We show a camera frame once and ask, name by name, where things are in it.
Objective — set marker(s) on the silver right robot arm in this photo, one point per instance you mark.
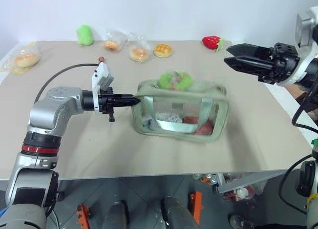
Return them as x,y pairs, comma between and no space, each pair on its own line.
306,22

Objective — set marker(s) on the bagged round bread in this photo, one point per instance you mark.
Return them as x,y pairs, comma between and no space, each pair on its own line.
138,53

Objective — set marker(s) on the green clear-sided zip pouch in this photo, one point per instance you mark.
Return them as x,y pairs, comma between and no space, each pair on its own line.
221,119

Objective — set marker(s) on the grey cloth inside pouch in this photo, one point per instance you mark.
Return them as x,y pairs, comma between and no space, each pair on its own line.
170,118

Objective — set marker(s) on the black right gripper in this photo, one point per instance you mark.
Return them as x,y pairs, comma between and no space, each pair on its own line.
283,61

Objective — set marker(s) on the red strawberry plush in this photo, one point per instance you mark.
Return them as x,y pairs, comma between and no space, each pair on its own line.
210,42

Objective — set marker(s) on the orange clamp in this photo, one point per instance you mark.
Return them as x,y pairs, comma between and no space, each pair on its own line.
83,214
196,205

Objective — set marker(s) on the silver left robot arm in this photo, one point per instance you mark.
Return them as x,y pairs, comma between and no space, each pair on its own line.
57,102

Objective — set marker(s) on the green plush toy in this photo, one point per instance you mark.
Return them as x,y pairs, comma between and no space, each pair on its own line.
85,35

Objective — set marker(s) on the dark shoe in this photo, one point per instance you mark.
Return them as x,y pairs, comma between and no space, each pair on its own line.
239,222

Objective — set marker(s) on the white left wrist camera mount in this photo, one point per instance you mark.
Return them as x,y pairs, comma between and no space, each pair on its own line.
102,75

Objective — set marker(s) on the dark rounded shape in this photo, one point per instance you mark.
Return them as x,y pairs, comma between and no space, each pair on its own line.
177,212
115,215

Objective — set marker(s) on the bagged glazed donut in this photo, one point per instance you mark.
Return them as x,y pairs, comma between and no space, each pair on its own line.
111,45

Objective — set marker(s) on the yellow pineapple bun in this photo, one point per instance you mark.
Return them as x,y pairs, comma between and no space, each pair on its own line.
162,50

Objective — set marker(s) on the clear bag of snacks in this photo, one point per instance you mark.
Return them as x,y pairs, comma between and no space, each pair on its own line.
238,193

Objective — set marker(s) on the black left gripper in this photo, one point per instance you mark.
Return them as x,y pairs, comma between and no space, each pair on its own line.
106,101

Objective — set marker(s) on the bagged bagel in yellow bag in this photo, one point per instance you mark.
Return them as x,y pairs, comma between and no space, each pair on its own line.
26,60

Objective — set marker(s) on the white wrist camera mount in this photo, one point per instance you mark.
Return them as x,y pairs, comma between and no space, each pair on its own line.
102,75
299,70

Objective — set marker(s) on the red item inside pouch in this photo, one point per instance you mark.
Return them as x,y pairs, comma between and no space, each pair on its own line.
205,127

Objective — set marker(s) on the brown cardboard box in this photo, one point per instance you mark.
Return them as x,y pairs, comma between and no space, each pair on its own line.
299,91

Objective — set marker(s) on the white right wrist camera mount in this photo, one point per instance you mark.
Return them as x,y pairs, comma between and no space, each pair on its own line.
299,70

